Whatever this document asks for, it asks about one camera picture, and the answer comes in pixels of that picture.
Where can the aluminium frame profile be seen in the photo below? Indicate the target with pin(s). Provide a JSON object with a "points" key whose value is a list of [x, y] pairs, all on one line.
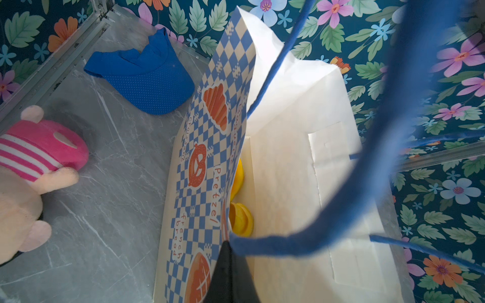
{"points": [[46, 78]]}

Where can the plush doll pink shirt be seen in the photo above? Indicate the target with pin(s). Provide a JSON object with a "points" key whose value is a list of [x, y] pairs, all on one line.
{"points": [[38, 156]]}

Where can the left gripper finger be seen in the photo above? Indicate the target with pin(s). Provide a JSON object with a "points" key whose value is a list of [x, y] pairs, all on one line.
{"points": [[231, 281]]}

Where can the smooth yellow oval bread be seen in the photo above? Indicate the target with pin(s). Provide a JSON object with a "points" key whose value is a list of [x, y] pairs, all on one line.
{"points": [[238, 180]]}

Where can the blue checkered paper bag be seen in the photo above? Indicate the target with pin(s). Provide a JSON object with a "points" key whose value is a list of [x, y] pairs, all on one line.
{"points": [[312, 187]]}

